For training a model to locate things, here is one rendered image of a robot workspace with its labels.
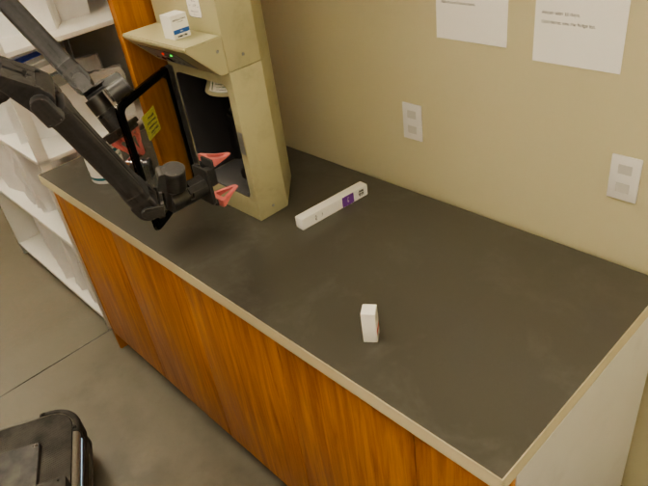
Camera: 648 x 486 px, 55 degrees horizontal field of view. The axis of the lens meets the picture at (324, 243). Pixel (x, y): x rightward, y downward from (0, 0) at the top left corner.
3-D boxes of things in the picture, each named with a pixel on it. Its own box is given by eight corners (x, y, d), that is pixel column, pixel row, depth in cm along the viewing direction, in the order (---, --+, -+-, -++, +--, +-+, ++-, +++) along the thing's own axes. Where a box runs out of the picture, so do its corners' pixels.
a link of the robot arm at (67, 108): (19, 77, 128) (20, 107, 121) (43, 64, 127) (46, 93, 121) (140, 202, 161) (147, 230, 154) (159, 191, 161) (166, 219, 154)
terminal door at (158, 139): (198, 181, 209) (166, 64, 186) (157, 232, 185) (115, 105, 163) (196, 181, 209) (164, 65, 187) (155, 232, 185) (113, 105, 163)
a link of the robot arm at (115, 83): (75, 85, 179) (69, 77, 171) (108, 63, 181) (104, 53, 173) (102, 119, 180) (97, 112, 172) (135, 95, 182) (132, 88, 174)
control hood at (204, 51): (165, 56, 187) (155, 21, 181) (229, 73, 166) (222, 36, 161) (131, 68, 181) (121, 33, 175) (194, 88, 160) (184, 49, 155)
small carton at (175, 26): (180, 32, 168) (175, 10, 165) (191, 35, 165) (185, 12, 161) (165, 38, 165) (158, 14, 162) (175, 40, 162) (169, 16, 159)
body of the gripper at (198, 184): (211, 168, 158) (187, 179, 154) (220, 202, 163) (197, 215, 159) (197, 161, 162) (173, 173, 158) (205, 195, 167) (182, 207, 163)
